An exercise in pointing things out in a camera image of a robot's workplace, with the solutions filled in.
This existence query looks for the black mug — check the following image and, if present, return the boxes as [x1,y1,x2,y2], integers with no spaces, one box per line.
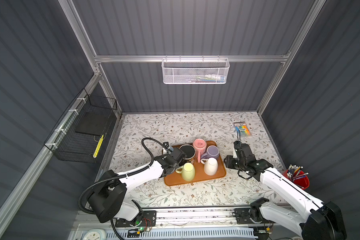
[180,144,196,162]

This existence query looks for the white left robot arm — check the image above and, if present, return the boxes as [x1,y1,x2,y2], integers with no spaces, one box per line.
[87,148,186,226]

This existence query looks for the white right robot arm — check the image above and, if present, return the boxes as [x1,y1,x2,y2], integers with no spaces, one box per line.
[224,141,347,240]

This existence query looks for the light green mug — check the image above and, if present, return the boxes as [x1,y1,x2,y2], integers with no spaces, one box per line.
[176,163,196,182]

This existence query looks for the pink mug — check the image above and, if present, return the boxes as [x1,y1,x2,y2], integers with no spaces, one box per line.
[193,139,207,163]

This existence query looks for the white mug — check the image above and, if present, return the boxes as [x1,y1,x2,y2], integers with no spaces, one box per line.
[201,158,218,176]

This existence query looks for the purple mug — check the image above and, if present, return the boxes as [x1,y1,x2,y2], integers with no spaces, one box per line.
[201,145,220,160]

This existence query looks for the orange wooden tray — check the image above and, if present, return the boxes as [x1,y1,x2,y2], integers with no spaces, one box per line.
[164,155,227,187]

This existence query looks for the highlighter marker pack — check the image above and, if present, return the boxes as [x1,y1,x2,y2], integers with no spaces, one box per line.
[233,122,252,137]

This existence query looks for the red pencil cup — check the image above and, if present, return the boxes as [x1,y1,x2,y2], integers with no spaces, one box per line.
[282,170,310,190]

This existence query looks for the yellow marker in basket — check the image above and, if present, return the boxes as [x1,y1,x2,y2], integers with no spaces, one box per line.
[93,135,104,159]

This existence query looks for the black foam pad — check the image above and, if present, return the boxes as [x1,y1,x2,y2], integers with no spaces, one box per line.
[75,112,110,137]

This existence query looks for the markers in white basket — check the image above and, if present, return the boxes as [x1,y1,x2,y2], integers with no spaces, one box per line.
[187,75,227,84]

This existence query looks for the white clock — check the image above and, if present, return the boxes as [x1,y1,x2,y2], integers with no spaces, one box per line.
[82,229,107,240]

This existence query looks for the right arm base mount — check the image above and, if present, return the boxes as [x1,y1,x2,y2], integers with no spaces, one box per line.
[232,207,274,225]

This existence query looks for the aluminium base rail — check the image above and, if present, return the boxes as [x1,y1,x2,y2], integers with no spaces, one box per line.
[72,205,250,230]

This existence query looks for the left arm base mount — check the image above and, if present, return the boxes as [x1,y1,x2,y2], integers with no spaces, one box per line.
[114,211,157,228]

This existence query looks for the white ventilated cable duct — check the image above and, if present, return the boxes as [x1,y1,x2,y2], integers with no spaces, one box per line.
[118,227,259,240]

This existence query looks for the white wire wall basket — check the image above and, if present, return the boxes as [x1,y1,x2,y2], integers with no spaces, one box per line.
[161,57,230,85]

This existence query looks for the black corrugated cable hose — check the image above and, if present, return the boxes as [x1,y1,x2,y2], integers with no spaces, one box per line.
[77,137,170,215]

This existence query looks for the black wire wall basket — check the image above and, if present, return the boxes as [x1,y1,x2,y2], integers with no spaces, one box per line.
[44,90,119,164]

